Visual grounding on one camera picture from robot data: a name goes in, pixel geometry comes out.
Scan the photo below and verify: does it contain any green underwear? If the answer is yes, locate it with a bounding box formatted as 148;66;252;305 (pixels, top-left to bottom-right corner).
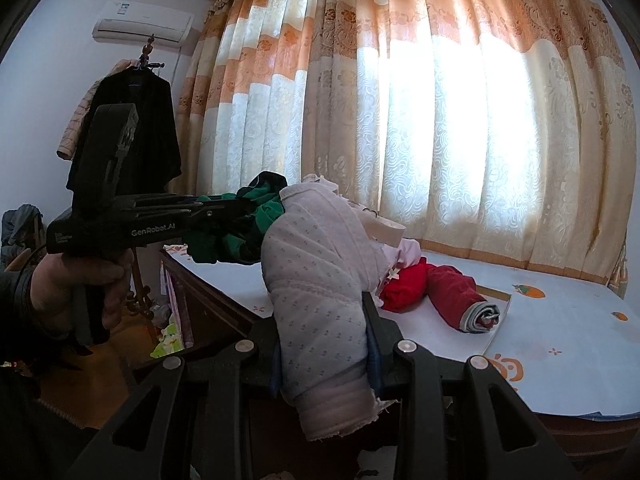
183;171;288;266

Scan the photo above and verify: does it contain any bright red underwear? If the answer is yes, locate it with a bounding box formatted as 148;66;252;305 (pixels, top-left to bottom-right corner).
380;257;428;313

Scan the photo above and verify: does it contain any dark red underwear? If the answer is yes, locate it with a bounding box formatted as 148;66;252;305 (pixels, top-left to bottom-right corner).
426;263;500;334

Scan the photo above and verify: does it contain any white quilted dotted garment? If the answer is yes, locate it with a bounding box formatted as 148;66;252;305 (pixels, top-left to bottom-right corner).
262;183;387;441

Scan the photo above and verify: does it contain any light pink underwear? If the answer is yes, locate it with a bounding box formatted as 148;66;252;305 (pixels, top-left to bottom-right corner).
380;238;423;280

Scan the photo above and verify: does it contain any beige pink dotted underwear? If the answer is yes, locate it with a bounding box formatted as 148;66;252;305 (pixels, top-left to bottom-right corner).
303;174;406;248

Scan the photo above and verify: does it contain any person left forearm dark sleeve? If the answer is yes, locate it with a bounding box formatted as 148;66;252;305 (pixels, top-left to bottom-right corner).
1;255;58;380

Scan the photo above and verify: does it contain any person left hand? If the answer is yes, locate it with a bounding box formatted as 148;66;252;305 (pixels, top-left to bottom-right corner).
30;249;134;330

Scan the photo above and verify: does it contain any shallow cardboard box tray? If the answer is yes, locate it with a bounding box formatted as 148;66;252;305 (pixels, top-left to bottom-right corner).
372;284;512;362

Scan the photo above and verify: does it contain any black jacket on rack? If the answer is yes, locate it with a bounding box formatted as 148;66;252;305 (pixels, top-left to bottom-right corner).
78;67;181;195

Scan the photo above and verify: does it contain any wooden coat rack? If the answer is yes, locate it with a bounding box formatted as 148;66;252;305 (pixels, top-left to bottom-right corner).
124;34;166;321

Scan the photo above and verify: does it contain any pink striped hanging cloth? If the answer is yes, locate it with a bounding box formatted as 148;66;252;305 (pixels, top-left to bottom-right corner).
160;264;186;356

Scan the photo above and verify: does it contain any white persimmon print table cover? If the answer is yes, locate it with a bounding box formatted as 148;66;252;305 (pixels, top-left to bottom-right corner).
169;223;639;416

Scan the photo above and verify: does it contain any orange cream patterned curtain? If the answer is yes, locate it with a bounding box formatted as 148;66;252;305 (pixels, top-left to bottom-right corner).
171;0;637;284

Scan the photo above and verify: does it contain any white wall air conditioner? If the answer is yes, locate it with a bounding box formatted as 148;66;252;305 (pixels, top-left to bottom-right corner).
92;0;194;48

